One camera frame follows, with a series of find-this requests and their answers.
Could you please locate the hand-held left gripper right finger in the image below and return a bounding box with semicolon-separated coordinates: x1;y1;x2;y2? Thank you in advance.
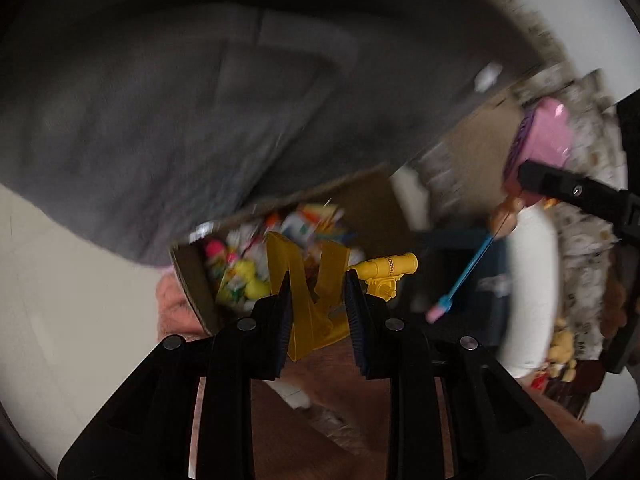
344;269;587;480

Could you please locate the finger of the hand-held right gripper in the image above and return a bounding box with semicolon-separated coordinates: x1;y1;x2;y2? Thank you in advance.
517;159;634;226

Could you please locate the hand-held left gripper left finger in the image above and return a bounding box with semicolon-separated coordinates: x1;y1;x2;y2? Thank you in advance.
56;270;294;480

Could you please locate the yellow translucent plastic toy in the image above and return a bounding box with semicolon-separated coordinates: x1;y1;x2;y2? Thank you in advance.
264;230;351;362

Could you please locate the pink hat doll toy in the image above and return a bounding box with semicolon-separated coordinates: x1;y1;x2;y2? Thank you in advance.
489;97;574;237

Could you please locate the pile of small toys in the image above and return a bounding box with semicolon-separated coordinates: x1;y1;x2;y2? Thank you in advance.
202;202;362;312

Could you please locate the yellow toy cannon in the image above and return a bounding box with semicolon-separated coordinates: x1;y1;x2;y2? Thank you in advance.
348;252;419;304

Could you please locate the cardboard box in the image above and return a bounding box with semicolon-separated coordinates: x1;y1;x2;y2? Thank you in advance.
169;167;416;337

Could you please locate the blue toy stick pink tip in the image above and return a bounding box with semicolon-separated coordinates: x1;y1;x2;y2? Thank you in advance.
425;236;497;324

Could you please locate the brown soft toy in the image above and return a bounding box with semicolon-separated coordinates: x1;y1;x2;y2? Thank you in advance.
599;279;629;341

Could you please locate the yellow soft toy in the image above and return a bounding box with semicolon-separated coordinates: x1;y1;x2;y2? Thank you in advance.
547;329;576;376

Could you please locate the white sticker label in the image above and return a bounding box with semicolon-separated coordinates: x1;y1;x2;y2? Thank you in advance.
472;63;505;93

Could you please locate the white marble coffee table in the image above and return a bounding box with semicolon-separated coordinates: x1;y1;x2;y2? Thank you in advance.
0;0;640;381

